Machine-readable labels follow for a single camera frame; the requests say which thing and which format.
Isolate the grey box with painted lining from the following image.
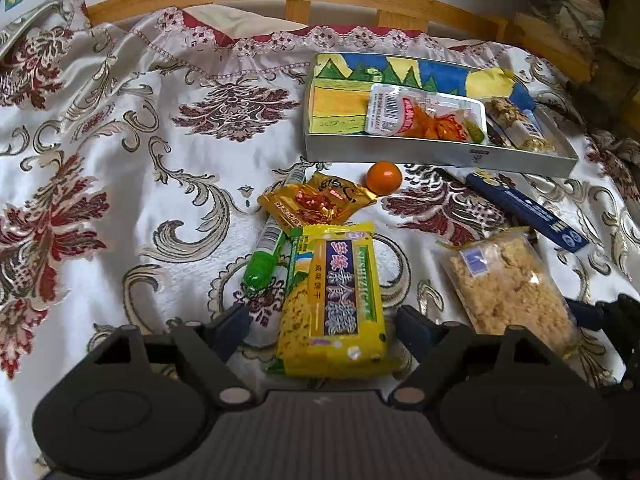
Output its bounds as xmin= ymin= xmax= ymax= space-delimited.
xmin=304 ymin=52 xmax=580 ymax=178

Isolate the clear packet of orange snack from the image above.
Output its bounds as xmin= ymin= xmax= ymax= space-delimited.
xmin=364 ymin=83 xmax=489 ymax=144

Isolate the cream bed sheet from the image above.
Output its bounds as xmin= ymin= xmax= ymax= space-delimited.
xmin=187 ymin=4 xmax=311 ymax=40

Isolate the olive brown garment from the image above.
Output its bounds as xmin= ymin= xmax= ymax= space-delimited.
xmin=570 ymin=0 xmax=640 ymax=133

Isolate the green sausage tube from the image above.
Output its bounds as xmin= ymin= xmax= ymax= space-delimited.
xmin=243 ymin=168 xmax=307 ymax=292

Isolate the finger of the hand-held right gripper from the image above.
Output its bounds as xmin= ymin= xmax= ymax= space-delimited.
xmin=564 ymin=294 xmax=640 ymax=335

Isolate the nut bar packet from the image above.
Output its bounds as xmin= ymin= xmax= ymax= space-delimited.
xmin=484 ymin=97 xmax=557 ymax=155

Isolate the crispy rice snack packet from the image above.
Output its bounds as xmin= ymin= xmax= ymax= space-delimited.
xmin=436 ymin=226 xmax=585 ymax=361

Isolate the long dark blue packet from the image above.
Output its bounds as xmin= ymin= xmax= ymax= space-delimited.
xmin=442 ymin=166 xmax=592 ymax=255

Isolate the floral satin blanket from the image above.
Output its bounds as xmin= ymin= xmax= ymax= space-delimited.
xmin=0 ymin=0 xmax=640 ymax=480

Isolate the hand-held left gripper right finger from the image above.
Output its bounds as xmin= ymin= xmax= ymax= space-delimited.
xmin=386 ymin=305 xmax=556 ymax=409

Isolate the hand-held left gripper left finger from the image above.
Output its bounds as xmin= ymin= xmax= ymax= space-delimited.
xmin=85 ymin=304 xmax=257 ymax=409

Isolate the clear packet of dark snack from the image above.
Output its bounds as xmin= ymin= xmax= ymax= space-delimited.
xmin=486 ymin=119 xmax=511 ymax=148

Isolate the yellow green noodle packet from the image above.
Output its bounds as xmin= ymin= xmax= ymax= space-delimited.
xmin=266 ymin=221 xmax=403 ymax=380

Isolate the gold red candy packet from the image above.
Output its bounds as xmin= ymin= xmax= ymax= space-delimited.
xmin=257 ymin=171 xmax=379 ymax=229

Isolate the small orange ball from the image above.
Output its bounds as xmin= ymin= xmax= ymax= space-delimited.
xmin=366 ymin=160 xmax=403 ymax=194

